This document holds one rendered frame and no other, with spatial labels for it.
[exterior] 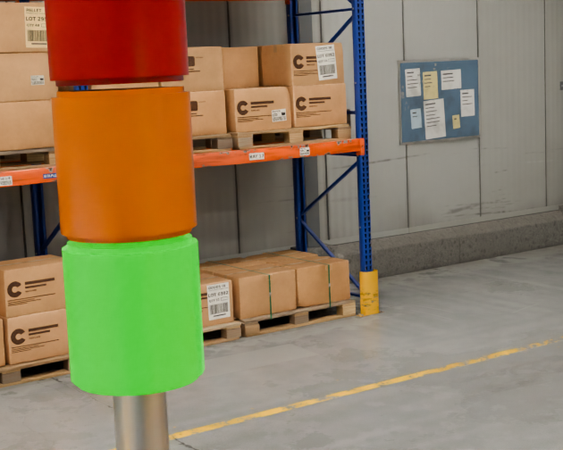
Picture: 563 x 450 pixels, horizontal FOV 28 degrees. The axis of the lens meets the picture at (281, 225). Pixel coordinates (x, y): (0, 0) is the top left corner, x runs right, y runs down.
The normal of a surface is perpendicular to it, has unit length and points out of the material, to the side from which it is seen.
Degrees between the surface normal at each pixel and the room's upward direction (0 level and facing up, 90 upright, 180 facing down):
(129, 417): 90
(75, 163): 90
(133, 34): 90
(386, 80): 90
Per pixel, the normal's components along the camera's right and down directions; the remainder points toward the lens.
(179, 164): 0.83, 0.04
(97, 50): -0.07, 0.15
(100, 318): -0.32, 0.14
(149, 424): 0.32, 0.12
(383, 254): 0.57, 0.09
